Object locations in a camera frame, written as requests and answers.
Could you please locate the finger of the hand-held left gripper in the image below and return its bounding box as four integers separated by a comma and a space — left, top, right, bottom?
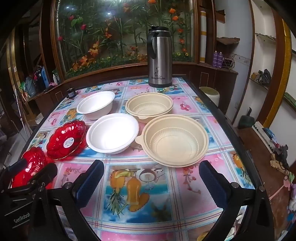
28, 163, 58, 189
0, 159, 28, 183

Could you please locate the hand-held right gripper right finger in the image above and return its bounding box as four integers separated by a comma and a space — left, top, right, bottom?
199, 160, 274, 241

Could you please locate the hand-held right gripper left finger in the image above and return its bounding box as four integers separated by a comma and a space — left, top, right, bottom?
32, 159, 105, 241

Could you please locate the red scalloped plastic plate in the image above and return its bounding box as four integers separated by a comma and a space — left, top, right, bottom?
11, 146, 52, 189
46, 120, 87, 160

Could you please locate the white foam bowl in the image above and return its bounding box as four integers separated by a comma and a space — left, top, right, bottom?
86, 113, 139, 154
76, 91, 115, 120

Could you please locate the beige disposable plate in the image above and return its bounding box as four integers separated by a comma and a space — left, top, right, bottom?
135, 113, 210, 168

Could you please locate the black framed table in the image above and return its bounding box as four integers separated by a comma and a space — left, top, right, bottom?
18, 74, 271, 241

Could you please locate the colourful fruit print tablecloth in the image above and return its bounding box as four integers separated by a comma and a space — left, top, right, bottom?
22, 77, 256, 241

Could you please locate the dark green dustpan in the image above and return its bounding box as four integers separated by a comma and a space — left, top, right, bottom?
238, 107, 255, 129

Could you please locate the teal thermos jug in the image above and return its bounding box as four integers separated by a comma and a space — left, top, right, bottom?
24, 76, 36, 97

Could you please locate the pale plastic bucket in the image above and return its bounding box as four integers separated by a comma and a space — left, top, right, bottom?
199, 86, 220, 107

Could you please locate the beige plastic bowl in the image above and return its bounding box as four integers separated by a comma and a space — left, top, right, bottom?
125, 92, 174, 124

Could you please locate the black bag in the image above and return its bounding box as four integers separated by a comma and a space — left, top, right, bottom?
257, 69, 271, 87

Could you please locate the stainless steel thermos jug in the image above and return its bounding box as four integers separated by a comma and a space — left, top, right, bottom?
146, 26, 173, 88

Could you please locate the brown wood slab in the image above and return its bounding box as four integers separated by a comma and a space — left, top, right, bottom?
217, 37, 240, 45

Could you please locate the white and yellow rolled scroll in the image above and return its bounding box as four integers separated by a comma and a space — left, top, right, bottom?
200, 10, 207, 63

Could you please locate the glass case with artificial flowers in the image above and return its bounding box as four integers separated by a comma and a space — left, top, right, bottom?
52, 0, 197, 79

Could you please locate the wire basket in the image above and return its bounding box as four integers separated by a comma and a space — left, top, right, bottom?
222, 54, 236, 68

